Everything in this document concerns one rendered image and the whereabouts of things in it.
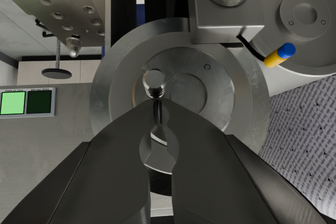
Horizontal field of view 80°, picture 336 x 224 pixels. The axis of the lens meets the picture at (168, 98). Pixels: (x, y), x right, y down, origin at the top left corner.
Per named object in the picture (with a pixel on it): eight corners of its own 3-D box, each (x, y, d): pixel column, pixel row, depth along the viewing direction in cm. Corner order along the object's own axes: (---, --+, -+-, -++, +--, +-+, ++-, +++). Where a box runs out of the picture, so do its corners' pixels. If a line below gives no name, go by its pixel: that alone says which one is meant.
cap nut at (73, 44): (78, 36, 49) (78, 54, 49) (84, 43, 53) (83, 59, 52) (63, 37, 49) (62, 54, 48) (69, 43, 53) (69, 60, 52)
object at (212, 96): (230, 157, 14) (121, 139, 14) (221, 154, 16) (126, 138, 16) (241, 54, 15) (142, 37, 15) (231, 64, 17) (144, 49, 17)
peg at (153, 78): (152, 62, 12) (171, 76, 12) (153, 76, 15) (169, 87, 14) (137, 81, 12) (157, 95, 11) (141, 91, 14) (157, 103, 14)
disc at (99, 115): (267, 22, 18) (275, 201, 15) (264, 25, 18) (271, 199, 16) (99, 10, 18) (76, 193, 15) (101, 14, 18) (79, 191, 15)
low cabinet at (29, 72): (17, 54, 296) (11, 111, 281) (171, 51, 313) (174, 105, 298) (68, 85, 476) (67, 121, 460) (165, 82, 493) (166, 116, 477)
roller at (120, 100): (252, 35, 17) (256, 179, 15) (196, 95, 43) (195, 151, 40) (115, 26, 17) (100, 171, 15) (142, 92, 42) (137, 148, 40)
